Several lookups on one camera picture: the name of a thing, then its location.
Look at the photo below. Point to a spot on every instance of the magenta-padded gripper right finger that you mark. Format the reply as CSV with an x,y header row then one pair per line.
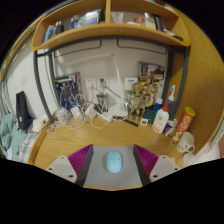
x,y
163,166

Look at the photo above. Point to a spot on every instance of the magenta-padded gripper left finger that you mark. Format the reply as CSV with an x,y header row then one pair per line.
x,y
63,166

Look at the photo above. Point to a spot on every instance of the light blue computer mouse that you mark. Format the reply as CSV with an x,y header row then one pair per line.
x,y
114,162

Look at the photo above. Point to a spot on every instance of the grey mouse pad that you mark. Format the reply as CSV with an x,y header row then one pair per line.
x,y
100,173

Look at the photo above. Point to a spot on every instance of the clear plastic cup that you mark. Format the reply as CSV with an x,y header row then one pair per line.
x,y
189,159

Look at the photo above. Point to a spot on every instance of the white mug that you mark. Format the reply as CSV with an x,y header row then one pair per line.
x,y
185,142

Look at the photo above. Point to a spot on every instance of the blue snack packet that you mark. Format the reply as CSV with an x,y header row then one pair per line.
x,y
168,129

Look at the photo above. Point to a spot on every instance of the white red-pump lotion bottle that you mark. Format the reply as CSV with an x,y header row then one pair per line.
x,y
160,121

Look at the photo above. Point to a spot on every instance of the red chips can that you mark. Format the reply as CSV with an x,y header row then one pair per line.
x,y
184,125

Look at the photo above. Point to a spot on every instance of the small white cube clock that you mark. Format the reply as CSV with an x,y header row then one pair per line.
x,y
144,122

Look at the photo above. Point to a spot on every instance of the clear plastic jar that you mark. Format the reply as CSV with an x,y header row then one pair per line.
x,y
61,115

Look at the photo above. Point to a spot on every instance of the dark green round container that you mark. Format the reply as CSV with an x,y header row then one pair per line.
x,y
149,116

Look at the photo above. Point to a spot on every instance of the black flat bar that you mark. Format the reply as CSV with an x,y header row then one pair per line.
x,y
131,122

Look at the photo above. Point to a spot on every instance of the white power adapter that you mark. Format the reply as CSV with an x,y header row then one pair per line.
x,y
75,112
90,111

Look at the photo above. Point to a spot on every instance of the bed with teal bedding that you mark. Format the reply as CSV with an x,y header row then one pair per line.
x,y
13,136

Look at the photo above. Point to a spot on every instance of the small blue bottle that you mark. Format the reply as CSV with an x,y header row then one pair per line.
x,y
158,104

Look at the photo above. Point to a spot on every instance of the black hanging bag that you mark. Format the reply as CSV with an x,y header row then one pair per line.
x,y
23,111

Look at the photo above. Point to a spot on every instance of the brown tree figure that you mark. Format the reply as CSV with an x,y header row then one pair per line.
x,y
136,101

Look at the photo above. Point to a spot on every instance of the metal cup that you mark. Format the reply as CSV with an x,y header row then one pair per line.
x,y
102,102

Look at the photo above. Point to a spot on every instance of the blue model kit box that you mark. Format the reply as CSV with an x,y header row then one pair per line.
x,y
68,90

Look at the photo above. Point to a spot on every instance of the wooden shelf unit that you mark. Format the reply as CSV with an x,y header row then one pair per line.
x,y
110,30

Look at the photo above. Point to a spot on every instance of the white wall box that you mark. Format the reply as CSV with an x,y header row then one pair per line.
x,y
130,83

